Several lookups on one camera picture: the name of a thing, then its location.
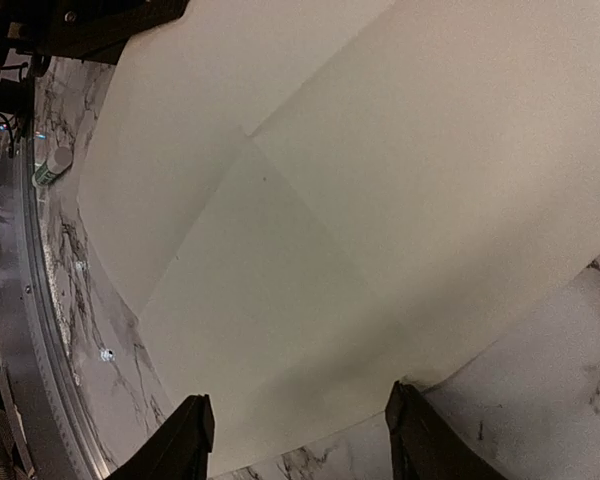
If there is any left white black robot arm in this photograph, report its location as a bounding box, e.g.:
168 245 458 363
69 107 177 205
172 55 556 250
0 0 188 114

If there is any aluminium front table rail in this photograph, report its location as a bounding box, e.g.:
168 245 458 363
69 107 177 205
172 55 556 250
0 136 111 479

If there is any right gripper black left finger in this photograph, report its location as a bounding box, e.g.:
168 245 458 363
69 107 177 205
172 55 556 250
110 395 214 480

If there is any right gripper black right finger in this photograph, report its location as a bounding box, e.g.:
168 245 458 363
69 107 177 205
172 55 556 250
385 381 504 480

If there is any green white glue stick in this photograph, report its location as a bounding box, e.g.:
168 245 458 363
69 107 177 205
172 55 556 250
32 147 73 187

